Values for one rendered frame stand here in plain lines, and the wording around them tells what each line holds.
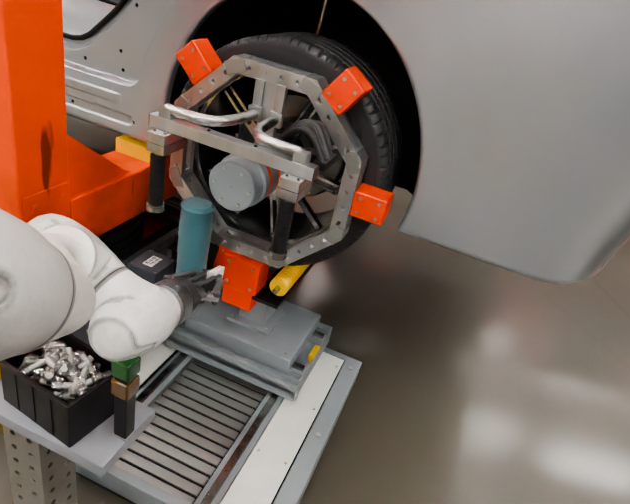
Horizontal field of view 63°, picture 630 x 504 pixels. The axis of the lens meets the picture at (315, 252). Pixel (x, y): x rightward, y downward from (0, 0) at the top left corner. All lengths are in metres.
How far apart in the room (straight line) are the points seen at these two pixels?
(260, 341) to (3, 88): 1.03
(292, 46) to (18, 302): 1.12
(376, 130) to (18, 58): 0.82
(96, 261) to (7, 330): 0.52
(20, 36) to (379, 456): 1.54
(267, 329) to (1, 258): 1.50
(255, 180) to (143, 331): 0.54
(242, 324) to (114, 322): 1.02
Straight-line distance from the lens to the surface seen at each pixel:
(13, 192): 1.40
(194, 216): 1.39
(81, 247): 0.88
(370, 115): 1.34
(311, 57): 1.37
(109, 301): 0.88
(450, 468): 1.93
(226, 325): 1.81
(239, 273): 1.54
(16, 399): 1.24
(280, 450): 1.67
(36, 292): 0.38
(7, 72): 1.30
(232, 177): 1.27
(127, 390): 1.06
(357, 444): 1.85
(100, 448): 1.18
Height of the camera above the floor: 1.37
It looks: 29 degrees down
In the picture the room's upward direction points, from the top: 13 degrees clockwise
